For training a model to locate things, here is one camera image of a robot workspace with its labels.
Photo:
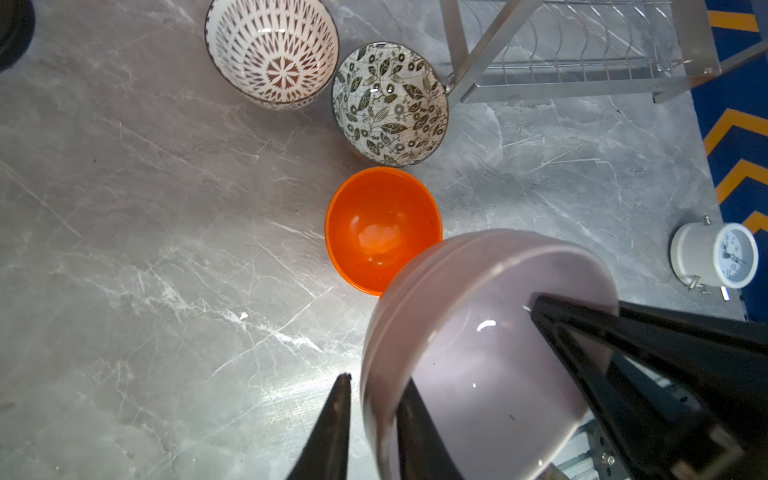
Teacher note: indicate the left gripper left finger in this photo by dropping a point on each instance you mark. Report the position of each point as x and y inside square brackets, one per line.
[325, 454]

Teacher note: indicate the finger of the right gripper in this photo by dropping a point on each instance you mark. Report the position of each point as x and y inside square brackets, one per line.
[678, 395]

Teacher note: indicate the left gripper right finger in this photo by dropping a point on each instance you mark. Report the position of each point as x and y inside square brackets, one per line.
[421, 452]

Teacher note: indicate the lavender bowl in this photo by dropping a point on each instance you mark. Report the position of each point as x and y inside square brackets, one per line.
[455, 322]

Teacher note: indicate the orange bowl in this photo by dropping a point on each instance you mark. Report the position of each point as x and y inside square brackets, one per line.
[378, 220]

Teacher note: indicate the steel two-tier dish rack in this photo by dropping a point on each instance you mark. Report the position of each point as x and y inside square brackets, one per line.
[510, 51]

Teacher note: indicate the white analog alarm clock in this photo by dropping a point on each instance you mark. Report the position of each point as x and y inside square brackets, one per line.
[706, 254]

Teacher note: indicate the green floral patterned bowl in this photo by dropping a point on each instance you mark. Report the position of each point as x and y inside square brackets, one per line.
[390, 104]

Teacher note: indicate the white red patterned bowl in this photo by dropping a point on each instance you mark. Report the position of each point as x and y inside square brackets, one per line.
[279, 54]

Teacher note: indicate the black microphone on stand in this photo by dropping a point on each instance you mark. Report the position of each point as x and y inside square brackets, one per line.
[17, 30]

